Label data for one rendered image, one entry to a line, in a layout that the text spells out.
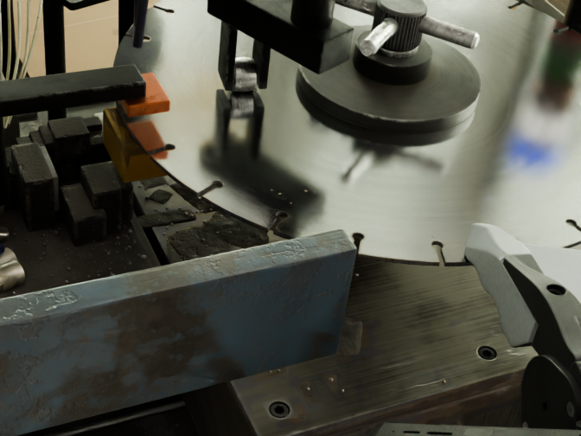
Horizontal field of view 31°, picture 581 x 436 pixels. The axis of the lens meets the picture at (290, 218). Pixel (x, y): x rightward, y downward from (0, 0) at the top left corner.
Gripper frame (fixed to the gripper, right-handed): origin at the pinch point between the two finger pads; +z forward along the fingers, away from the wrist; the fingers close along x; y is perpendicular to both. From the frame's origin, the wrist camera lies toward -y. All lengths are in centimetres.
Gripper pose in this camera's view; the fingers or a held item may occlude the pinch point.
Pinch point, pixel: (459, 372)
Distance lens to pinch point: 54.6
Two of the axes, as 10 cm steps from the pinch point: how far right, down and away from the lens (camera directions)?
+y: 9.7, -0.5, 2.4
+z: -2.5, -1.2, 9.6
